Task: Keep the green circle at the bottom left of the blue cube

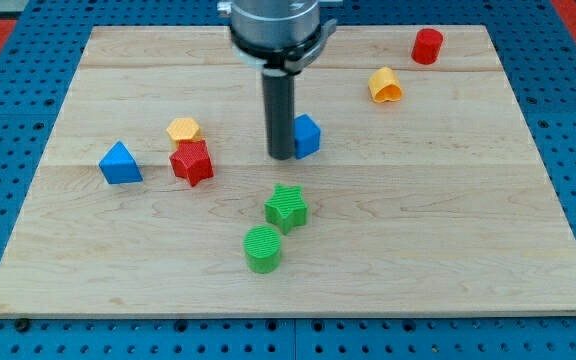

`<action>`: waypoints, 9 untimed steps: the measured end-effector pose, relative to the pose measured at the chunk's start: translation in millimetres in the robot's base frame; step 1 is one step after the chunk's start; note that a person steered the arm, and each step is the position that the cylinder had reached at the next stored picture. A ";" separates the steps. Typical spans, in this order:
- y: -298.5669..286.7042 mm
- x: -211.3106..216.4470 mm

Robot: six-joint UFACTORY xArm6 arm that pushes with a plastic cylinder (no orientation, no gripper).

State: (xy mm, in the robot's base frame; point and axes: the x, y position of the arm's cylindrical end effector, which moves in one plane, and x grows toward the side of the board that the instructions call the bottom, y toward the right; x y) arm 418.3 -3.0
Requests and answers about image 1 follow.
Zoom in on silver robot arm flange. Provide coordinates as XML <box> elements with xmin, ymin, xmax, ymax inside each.
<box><xmin>217</xmin><ymin>0</ymin><xmax>337</xmax><ymax>77</ymax></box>

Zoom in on blue cube block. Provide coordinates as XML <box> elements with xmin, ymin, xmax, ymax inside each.
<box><xmin>294</xmin><ymin>114</ymin><xmax>321</xmax><ymax>159</ymax></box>

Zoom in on green star block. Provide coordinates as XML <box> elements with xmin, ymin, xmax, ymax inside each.
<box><xmin>264</xmin><ymin>184</ymin><xmax>308</xmax><ymax>235</ymax></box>

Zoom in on green cylinder block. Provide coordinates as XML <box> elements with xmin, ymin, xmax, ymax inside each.
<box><xmin>243</xmin><ymin>225</ymin><xmax>281</xmax><ymax>274</ymax></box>

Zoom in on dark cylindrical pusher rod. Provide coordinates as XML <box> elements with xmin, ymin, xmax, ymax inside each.
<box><xmin>262</xmin><ymin>73</ymin><xmax>295</xmax><ymax>160</ymax></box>

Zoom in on red star block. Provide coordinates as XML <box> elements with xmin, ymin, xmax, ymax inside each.
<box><xmin>169</xmin><ymin>140</ymin><xmax>214</xmax><ymax>187</ymax></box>

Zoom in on yellow hexagon block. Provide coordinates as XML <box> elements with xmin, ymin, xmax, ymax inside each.
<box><xmin>166</xmin><ymin>117</ymin><xmax>203</xmax><ymax>150</ymax></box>

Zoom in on light wooden board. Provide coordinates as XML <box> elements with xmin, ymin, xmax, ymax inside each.
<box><xmin>0</xmin><ymin>26</ymin><xmax>576</xmax><ymax>319</ymax></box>

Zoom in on blue triangular prism block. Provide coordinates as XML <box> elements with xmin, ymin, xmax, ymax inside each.
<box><xmin>98</xmin><ymin>141</ymin><xmax>143</xmax><ymax>185</ymax></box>

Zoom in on red cylinder block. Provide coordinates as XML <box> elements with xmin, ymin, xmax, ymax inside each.
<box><xmin>411</xmin><ymin>28</ymin><xmax>444</xmax><ymax>65</ymax></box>

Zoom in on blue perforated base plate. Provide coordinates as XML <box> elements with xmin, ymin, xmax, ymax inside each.
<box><xmin>0</xmin><ymin>0</ymin><xmax>576</xmax><ymax>359</ymax></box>

